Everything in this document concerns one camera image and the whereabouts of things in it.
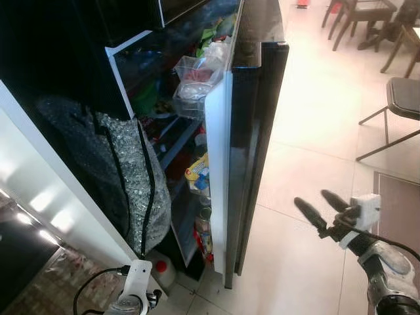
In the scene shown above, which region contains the colourful labelled bottle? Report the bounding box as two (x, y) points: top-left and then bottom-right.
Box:
(195, 205), (215, 262)

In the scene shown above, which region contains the grey speckled zipper bag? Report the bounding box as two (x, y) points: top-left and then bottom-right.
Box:
(36, 94), (173, 258)

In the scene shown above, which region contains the clear plastic bin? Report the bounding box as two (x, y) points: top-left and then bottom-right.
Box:
(173, 41), (232, 120)

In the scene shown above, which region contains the black fridge door white inside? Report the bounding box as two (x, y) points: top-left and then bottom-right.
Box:
(203, 41), (290, 290)

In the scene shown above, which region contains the patterned floor mat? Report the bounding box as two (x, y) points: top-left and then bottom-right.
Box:
(7, 248), (129, 315)

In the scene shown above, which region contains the tall white side panel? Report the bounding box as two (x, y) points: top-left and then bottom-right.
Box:
(0, 80), (142, 266)

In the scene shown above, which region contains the brown floor rug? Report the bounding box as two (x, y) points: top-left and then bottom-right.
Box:
(373, 171), (420, 263)

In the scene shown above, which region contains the black oven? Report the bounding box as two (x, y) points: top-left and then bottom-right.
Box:
(0, 190), (66, 312)

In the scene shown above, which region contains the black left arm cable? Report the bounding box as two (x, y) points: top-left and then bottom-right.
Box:
(73, 265), (130, 315)

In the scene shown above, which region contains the green food packet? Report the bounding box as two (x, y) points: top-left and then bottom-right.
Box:
(197, 13), (237, 47)

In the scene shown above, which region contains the dark wooden dining chair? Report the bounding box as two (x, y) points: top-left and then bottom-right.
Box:
(379, 0), (420, 78)
(321, 0), (399, 52)

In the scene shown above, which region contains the yellow snack package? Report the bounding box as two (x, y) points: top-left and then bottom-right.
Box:
(184, 153), (211, 196)

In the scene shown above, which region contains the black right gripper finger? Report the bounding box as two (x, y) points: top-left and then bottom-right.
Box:
(320, 189), (352, 215)
(293, 196), (328, 235)

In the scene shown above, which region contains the grey metal-legged chair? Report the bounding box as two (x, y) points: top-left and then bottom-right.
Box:
(356, 77), (420, 163)

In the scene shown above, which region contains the white jug red cap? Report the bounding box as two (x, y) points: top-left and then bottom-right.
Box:
(146, 251), (178, 291)

